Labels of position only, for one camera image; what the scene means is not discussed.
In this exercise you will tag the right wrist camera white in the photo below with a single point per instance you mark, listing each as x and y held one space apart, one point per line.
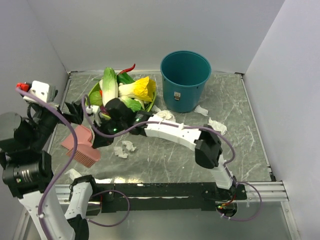
93 111

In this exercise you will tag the purple onion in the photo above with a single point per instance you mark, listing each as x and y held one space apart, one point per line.
103 110

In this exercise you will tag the paper scrap front left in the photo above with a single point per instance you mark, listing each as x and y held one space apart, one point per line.
73 174

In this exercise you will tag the paper scrap behind roll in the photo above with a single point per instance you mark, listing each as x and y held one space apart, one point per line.
155 109

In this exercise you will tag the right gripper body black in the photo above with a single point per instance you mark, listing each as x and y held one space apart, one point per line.
110 127

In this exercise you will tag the pink hand brush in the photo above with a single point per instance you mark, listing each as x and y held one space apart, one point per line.
86 155

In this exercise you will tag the dark green pepper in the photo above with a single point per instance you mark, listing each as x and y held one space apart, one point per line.
124 78

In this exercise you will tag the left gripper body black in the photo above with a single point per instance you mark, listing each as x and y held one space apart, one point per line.
67 115

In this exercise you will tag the green vegetable basket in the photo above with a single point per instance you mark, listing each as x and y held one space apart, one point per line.
147 105

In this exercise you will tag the paper scrap right side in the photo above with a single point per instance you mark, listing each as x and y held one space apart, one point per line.
217 126

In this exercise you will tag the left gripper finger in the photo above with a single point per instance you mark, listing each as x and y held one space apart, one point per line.
75 108
76 119

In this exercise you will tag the pink dustpan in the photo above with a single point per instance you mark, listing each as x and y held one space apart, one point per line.
84 137

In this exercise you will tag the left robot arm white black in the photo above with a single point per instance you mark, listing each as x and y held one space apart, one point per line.
27 171

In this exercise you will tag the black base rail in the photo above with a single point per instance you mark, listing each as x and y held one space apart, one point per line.
114 197

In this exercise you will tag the red chili pepper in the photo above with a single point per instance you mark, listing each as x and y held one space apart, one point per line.
127 69

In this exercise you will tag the green leafy bok choy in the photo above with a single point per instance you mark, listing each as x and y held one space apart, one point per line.
131 103

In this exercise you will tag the yellow white cabbage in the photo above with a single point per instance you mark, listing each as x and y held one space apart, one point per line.
141 89

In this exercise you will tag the teal plastic bucket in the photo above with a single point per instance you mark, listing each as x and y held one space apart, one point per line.
184 75

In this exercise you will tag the paper scrap near bucket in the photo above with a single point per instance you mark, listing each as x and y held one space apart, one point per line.
200 110

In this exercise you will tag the paper scrap centre lower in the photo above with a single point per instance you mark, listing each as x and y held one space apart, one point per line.
119 152

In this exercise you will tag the green white napa cabbage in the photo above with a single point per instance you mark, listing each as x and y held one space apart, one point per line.
109 85

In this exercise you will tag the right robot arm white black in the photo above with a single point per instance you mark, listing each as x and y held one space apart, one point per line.
204 141

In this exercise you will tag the paper scrap centre upper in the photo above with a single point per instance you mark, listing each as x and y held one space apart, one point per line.
129 145

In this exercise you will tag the round green cabbage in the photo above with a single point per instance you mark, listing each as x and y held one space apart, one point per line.
95 98

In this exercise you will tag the white tissue roll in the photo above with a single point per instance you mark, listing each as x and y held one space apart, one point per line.
166 115

